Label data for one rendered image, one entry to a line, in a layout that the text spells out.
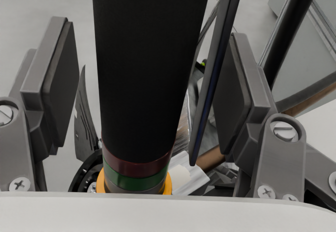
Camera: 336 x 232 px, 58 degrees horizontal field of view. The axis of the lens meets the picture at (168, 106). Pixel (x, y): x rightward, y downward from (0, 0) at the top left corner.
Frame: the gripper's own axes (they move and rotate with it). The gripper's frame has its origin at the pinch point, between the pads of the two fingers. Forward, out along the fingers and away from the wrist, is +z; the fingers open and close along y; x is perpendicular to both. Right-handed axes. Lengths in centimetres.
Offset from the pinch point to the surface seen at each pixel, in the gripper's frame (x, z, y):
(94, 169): -28.4, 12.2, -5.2
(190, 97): -37, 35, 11
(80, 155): -54, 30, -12
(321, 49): -58, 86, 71
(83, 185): -30.0, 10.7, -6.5
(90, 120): -34.6, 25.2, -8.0
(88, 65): -151, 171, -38
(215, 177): -33.0, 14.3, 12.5
